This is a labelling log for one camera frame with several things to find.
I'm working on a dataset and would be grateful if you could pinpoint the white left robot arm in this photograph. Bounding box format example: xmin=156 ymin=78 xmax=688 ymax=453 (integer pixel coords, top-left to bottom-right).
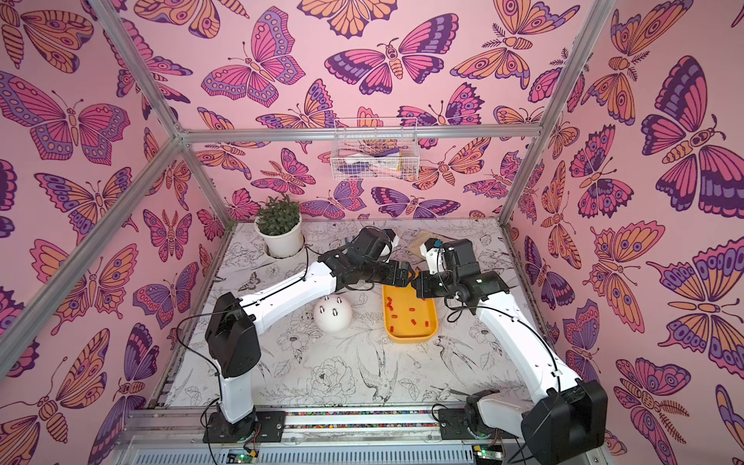
xmin=205 ymin=226 xmax=415 ymax=443

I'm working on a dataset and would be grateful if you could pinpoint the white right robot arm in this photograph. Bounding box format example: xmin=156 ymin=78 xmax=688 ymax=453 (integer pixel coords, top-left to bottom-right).
xmin=413 ymin=238 xmax=608 ymax=463

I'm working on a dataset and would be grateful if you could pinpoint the white dome with screws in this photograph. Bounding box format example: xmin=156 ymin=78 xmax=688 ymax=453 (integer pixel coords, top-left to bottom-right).
xmin=313 ymin=294 xmax=354 ymax=334

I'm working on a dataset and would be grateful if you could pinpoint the cream fabric work glove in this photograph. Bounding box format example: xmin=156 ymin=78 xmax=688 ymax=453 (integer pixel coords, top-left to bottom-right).
xmin=407 ymin=231 xmax=442 ymax=260

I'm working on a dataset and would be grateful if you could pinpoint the yellow plastic tray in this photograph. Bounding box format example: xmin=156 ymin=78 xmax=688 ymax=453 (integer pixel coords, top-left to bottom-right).
xmin=382 ymin=286 xmax=439 ymax=344

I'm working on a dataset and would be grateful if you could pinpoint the green plant in white pot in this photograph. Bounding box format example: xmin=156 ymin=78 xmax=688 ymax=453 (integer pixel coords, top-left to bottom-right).
xmin=255 ymin=194 xmax=303 ymax=259

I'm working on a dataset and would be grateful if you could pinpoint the white wire wall basket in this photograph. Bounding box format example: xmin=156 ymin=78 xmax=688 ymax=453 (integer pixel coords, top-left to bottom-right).
xmin=327 ymin=116 xmax=420 ymax=181

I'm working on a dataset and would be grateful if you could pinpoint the aluminium frame corner post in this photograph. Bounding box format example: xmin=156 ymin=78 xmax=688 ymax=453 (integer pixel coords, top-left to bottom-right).
xmin=90 ymin=0 xmax=233 ymax=229

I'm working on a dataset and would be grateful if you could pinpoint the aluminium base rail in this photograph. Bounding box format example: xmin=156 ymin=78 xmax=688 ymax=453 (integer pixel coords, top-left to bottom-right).
xmin=116 ymin=403 xmax=495 ymax=451

